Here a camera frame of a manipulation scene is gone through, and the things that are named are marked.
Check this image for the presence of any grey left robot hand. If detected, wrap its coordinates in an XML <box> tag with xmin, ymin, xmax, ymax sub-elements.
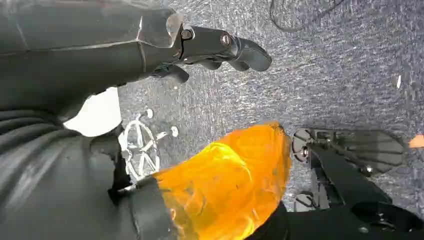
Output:
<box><xmin>0</xmin><ymin>0</ymin><xmax>293</xmax><ymax>240</ymax></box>

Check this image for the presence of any white flat panel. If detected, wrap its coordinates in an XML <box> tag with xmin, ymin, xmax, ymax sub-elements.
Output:
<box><xmin>62</xmin><ymin>87</ymin><xmax>123</xmax><ymax>138</ymax></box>

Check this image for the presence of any ribbed grey left arm sleeve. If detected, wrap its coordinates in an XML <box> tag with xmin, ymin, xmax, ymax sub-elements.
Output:
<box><xmin>0</xmin><ymin>107</ymin><xmax>67</xmax><ymax>160</ymax></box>

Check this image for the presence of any black robot leg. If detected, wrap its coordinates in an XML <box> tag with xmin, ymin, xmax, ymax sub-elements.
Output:
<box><xmin>245</xmin><ymin>144</ymin><xmax>424</xmax><ymax>240</ymax></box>

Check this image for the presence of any small orange scrap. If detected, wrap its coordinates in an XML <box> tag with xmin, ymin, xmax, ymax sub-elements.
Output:
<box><xmin>408</xmin><ymin>133</ymin><xmax>424</xmax><ymax>149</ymax></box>

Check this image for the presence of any white wire frame stand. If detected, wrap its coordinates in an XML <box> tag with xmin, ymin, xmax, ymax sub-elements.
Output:
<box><xmin>117</xmin><ymin>107</ymin><xmax>180</xmax><ymax>184</ymax></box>

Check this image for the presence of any black cable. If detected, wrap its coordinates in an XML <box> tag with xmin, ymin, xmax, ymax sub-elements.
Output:
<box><xmin>269</xmin><ymin>0</ymin><xmax>345</xmax><ymax>33</ymax></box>

